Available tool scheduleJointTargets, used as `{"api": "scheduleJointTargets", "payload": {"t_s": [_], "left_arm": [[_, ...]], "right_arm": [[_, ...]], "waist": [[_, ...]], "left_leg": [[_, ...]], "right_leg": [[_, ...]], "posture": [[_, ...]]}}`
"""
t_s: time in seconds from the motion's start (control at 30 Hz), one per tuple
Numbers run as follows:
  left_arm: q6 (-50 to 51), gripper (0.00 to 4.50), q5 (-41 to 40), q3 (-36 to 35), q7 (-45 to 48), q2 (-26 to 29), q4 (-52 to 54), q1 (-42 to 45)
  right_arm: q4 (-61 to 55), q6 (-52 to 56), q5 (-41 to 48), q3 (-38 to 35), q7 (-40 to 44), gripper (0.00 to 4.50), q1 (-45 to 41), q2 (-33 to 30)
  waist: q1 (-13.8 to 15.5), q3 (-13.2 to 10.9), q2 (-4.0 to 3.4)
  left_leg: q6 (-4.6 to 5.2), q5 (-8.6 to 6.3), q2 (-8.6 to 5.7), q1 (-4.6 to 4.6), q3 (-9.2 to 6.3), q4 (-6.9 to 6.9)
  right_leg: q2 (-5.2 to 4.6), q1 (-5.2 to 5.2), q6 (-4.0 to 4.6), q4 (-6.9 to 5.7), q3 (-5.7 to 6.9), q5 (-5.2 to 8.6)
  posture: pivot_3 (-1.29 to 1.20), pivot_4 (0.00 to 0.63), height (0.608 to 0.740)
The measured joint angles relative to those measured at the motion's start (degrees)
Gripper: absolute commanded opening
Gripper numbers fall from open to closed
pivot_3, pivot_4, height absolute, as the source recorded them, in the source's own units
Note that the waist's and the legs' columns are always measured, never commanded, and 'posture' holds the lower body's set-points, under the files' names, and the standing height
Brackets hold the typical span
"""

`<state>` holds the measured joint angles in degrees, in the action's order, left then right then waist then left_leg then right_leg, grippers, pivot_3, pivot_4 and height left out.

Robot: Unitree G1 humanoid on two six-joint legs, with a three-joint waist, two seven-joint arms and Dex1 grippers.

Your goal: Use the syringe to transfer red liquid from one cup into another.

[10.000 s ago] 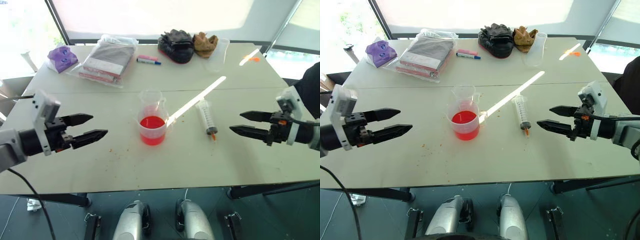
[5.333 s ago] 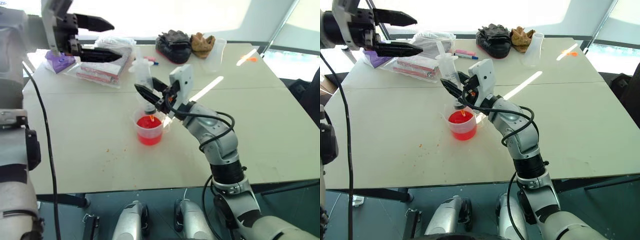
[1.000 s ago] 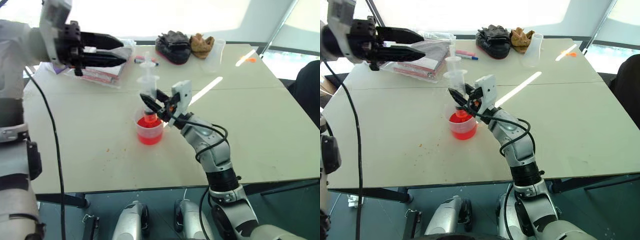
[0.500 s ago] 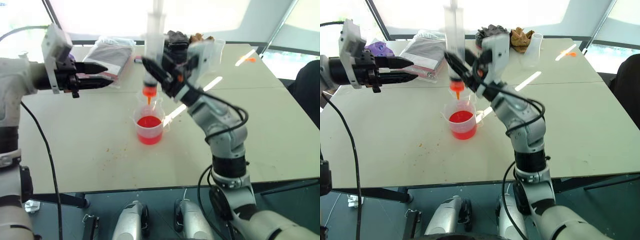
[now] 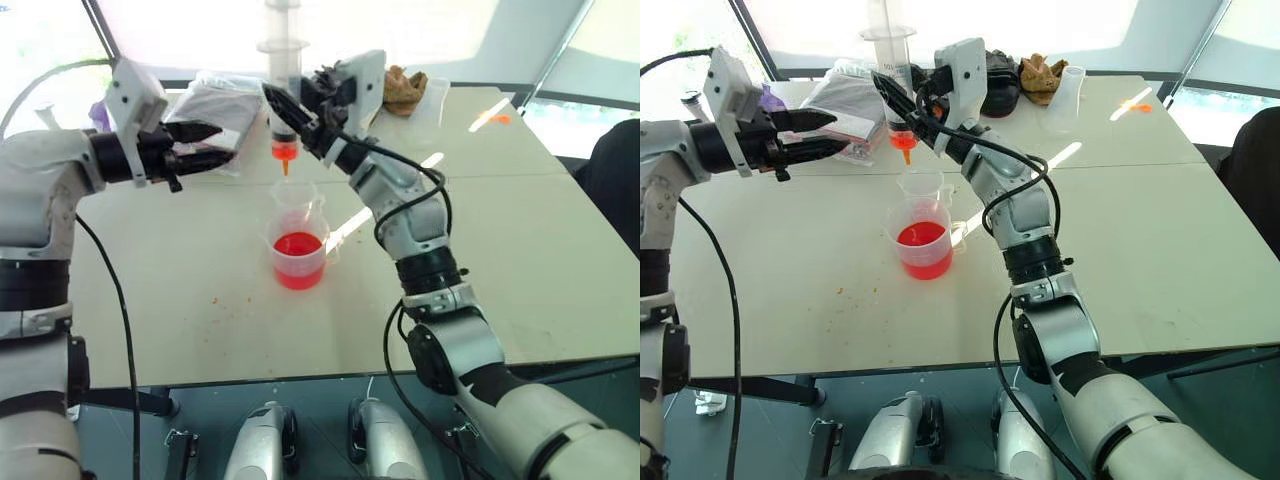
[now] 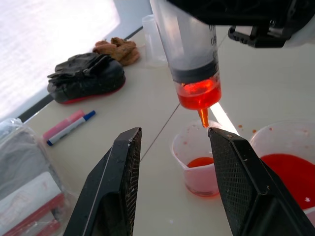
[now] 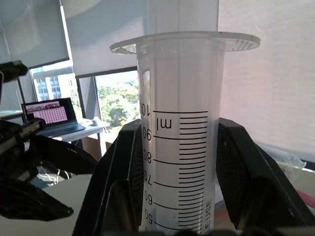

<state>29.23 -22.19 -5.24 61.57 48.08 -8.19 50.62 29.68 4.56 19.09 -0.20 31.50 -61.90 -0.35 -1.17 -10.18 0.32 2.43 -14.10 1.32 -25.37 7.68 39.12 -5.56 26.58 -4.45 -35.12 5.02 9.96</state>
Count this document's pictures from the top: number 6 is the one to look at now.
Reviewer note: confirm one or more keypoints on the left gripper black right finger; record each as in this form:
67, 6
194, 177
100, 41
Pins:
246, 186

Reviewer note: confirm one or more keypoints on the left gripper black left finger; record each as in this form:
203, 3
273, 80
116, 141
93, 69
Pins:
108, 186

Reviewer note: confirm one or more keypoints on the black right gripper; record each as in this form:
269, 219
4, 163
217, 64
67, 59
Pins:
270, 17

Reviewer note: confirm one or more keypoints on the clear plastic syringe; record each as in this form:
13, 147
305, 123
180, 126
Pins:
187, 49

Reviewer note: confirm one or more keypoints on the large plastic cup, red liquid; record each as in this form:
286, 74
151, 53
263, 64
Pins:
290, 169

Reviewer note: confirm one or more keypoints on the small plastic cup, red liquid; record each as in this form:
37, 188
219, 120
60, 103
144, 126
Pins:
197, 177

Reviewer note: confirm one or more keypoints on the empty clear plastic cup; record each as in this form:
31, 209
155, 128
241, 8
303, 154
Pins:
152, 41

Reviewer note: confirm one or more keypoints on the white marker with blue cap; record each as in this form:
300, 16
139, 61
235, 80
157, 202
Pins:
70, 129

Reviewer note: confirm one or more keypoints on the pink marker pen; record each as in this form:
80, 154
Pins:
64, 124

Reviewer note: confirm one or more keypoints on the clear plastic bag with contents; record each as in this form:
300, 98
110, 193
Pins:
27, 182

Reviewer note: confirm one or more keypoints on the black crumpled gloves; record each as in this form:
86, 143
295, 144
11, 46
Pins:
78, 67

